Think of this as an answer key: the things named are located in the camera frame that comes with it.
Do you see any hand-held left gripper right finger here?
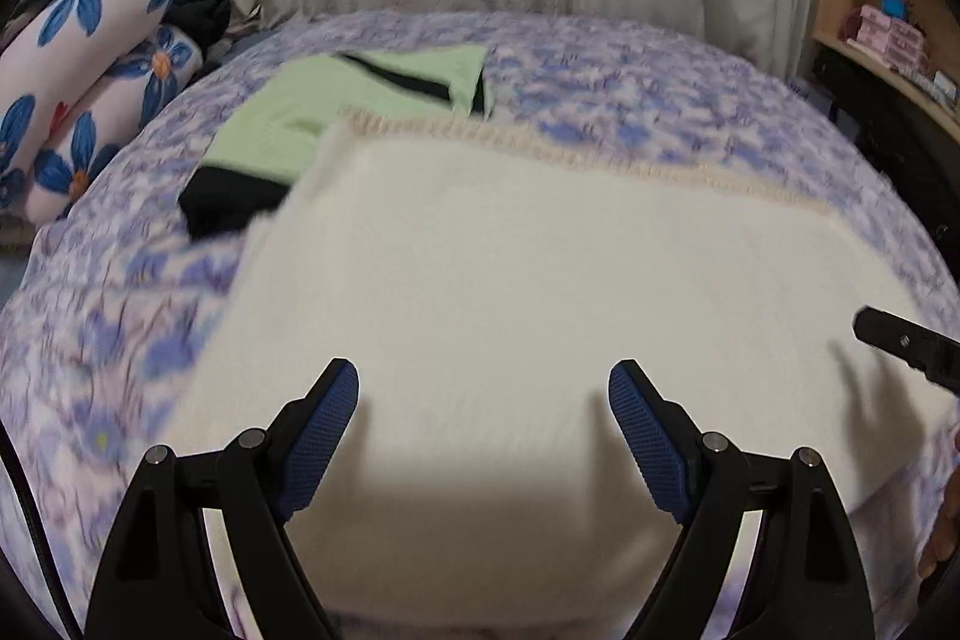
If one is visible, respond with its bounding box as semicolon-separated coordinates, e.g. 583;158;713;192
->
607;359;875;640

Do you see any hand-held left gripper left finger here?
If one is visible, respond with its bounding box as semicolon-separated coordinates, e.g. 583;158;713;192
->
84;356;361;640

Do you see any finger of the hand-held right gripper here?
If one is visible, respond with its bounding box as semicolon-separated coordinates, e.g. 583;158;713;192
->
853;306;960;397

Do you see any white knit cardigan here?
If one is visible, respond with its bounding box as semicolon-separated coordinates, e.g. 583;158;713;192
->
161;115;953;618

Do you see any black clothes pile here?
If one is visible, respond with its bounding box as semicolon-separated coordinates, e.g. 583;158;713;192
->
165;0;232;65

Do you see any person's right hand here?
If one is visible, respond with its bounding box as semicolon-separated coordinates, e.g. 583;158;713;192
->
916;430;960;600

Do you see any stack of pink boxes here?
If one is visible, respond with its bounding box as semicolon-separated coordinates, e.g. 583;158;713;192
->
855;4;929;73

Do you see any green and black garment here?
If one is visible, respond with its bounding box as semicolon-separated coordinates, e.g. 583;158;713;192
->
178;46;496;240

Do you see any blue floral bolster pillow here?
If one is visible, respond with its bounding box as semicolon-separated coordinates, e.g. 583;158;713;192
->
0;25;205;229
0;0;185;161

